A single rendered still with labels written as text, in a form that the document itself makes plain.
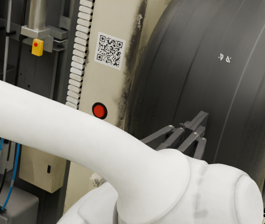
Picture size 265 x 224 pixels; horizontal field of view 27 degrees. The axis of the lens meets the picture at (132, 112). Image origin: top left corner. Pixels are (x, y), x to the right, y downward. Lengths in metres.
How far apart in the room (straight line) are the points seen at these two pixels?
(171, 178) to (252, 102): 0.45
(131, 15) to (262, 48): 0.36
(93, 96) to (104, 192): 0.67
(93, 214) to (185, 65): 0.44
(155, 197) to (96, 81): 0.80
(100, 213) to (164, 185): 0.13
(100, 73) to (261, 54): 0.47
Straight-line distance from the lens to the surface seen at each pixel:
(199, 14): 1.10
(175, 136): 0.95
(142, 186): 0.60
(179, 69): 1.06
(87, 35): 1.37
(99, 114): 1.39
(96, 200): 0.73
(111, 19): 1.32
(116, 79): 1.34
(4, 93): 0.59
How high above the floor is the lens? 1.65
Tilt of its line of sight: 24 degrees down
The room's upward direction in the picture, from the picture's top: 11 degrees clockwise
